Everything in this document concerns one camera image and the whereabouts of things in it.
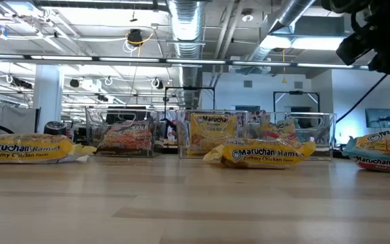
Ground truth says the blue Maruchan ramen pack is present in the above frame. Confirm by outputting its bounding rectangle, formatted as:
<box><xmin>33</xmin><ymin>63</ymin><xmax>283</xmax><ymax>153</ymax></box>
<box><xmin>342</xmin><ymin>129</ymin><xmax>390</xmax><ymax>175</ymax></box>
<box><xmin>261</xmin><ymin>119</ymin><xmax>299</xmax><ymax>143</ymax></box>

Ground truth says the yellow Maruchan ramen pack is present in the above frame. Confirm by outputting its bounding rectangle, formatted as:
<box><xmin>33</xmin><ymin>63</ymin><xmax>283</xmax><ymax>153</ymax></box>
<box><xmin>202</xmin><ymin>137</ymin><xmax>317</xmax><ymax>169</ymax></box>
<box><xmin>186</xmin><ymin>113</ymin><xmax>239</xmax><ymax>159</ymax></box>
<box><xmin>0</xmin><ymin>133</ymin><xmax>97</xmax><ymax>165</ymax></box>

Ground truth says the black fire noodle pack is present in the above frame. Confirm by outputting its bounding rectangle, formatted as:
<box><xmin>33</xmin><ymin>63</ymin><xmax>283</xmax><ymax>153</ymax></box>
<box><xmin>94</xmin><ymin>121</ymin><xmax>154</xmax><ymax>156</ymax></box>

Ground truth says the thin black diagonal pole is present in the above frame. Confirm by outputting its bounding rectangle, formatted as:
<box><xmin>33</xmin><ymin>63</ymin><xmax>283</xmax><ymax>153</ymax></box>
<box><xmin>336</xmin><ymin>74</ymin><xmax>388</xmax><ymax>123</ymax></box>

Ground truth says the clear plastic storage bin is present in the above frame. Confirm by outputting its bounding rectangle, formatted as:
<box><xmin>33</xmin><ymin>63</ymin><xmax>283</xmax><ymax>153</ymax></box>
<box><xmin>85</xmin><ymin>107</ymin><xmax>160</xmax><ymax>159</ymax></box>
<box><xmin>261</xmin><ymin>111</ymin><xmax>337</xmax><ymax>161</ymax></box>
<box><xmin>176</xmin><ymin>109</ymin><xmax>250</xmax><ymax>159</ymax></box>

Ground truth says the long ceiling light bar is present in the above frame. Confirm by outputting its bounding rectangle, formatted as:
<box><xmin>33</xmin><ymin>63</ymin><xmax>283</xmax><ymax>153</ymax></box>
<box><xmin>0</xmin><ymin>53</ymin><xmax>370</xmax><ymax>69</ymax></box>

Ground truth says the black cylindrical bin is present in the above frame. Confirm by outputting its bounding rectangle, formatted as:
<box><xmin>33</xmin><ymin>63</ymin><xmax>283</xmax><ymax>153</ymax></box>
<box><xmin>43</xmin><ymin>121</ymin><xmax>68</xmax><ymax>136</ymax></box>

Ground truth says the white building column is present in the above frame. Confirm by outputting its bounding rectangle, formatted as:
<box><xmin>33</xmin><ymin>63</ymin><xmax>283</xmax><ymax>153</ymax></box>
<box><xmin>32</xmin><ymin>64</ymin><xmax>64</xmax><ymax>134</ymax></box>

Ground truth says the grey partition screen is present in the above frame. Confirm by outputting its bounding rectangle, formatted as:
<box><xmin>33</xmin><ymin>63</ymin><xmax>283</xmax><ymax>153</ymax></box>
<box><xmin>0</xmin><ymin>105</ymin><xmax>41</xmax><ymax>135</ymax></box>

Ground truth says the wall monitor screen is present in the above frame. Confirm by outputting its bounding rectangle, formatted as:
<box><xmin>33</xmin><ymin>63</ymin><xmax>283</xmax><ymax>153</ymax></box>
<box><xmin>365</xmin><ymin>108</ymin><xmax>390</xmax><ymax>129</ymax></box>

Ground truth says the black gantry frame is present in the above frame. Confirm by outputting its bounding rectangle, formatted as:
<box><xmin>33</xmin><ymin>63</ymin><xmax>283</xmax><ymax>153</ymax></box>
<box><xmin>163</xmin><ymin>86</ymin><xmax>216</xmax><ymax>120</ymax></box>
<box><xmin>272</xmin><ymin>90</ymin><xmax>321</xmax><ymax>115</ymax></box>

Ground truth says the silver ventilation duct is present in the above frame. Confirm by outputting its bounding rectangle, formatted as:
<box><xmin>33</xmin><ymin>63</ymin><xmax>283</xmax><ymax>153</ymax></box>
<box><xmin>167</xmin><ymin>0</ymin><xmax>207</xmax><ymax>109</ymax></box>
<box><xmin>238</xmin><ymin>0</ymin><xmax>318</xmax><ymax>75</ymax></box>

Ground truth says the black ceiling camera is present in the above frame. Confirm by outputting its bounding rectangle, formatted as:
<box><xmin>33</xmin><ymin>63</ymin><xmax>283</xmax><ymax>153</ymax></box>
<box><xmin>127</xmin><ymin>28</ymin><xmax>144</xmax><ymax>47</ymax></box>

